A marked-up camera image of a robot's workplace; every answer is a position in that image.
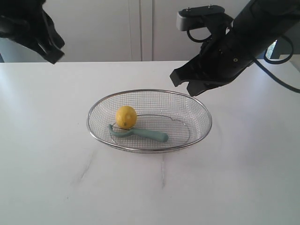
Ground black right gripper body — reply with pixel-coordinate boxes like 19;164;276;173
199;23;255;80

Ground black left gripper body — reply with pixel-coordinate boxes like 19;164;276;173
0;0;65;64

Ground yellow lemon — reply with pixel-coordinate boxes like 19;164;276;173
115;105;137;129

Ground teal handled peeler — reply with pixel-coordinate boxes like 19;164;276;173
108;124;169;143

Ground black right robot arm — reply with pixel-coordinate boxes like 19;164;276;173
170;0;300;96

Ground white cabinet doors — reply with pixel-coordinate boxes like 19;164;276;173
0;0;275;63

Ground white side table corner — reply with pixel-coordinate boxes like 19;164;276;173
279;54;300;71

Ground oval wire mesh basket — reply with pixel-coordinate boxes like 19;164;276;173
86;89;212;153

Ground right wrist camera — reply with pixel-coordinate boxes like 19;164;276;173
176;5;233;43

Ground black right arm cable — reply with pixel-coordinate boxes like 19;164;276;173
252;35;300;94

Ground window with dark frame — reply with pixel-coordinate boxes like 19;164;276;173
267;37;300;60

